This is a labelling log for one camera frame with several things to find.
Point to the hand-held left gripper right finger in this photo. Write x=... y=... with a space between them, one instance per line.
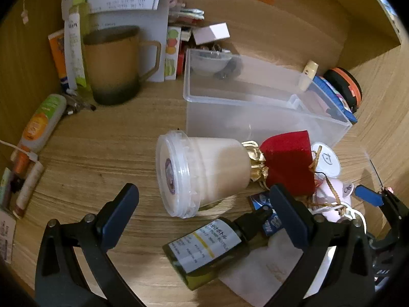
x=287 y=214

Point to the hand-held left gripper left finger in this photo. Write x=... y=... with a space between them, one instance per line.
x=119 y=211

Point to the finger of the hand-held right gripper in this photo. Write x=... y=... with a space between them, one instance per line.
x=369 y=195

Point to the small blue box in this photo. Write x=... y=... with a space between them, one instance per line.
x=260 y=200

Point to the red gift box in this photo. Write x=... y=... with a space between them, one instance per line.
x=287 y=163

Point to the white tissue packet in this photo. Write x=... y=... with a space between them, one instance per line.
x=278 y=268

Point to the white lidded plastic tub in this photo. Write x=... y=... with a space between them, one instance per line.
x=217 y=166

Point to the clear plastic storage bin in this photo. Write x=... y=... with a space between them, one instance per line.
x=239 y=102

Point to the wooden desktop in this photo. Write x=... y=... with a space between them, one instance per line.
x=111 y=153

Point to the brown and white stick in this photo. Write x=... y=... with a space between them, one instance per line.
x=28 y=188

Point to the blue printed packet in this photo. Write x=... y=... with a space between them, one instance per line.
x=332 y=91

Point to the orange and black round container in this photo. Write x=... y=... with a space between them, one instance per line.
x=346 y=86

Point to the dark metal clips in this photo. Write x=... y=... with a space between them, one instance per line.
x=76 y=104

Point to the white label card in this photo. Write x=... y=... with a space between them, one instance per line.
x=6 y=233

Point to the green card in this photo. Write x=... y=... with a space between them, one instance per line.
x=4 y=188

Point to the orange and green squeeze bottle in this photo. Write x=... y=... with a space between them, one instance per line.
x=38 y=124

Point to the small beige bottle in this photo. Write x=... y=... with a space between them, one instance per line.
x=310 y=70

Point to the brown mug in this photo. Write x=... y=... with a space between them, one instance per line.
x=111 y=70

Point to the orange tube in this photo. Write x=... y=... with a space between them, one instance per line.
x=57 y=57

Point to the fruit print box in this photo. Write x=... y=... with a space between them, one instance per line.
x=172 y=51

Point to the white tube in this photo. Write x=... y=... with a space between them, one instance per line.
x=73 y=48

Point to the silver metal trinkets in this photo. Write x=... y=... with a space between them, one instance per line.
x=214 y=48

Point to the white paper sheet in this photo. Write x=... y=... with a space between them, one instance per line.
x=150 y=25

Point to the pink and white small box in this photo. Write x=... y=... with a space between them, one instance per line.
x=212 y=33

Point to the pile of small sachets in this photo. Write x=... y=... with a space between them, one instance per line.
x=187 y=14

